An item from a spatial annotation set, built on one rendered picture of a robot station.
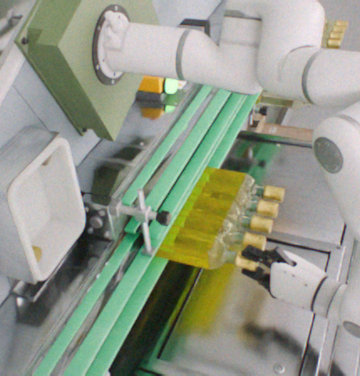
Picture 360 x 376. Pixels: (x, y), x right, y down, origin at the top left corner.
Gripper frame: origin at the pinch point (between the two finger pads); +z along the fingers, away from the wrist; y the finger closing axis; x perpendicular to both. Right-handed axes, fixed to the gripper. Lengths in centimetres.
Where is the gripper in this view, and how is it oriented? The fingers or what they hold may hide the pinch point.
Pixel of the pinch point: (252, 262)
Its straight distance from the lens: 116.3
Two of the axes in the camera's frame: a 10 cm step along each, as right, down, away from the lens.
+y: -0.8, -7.9, -6.0
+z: -7.9, -3.2, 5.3
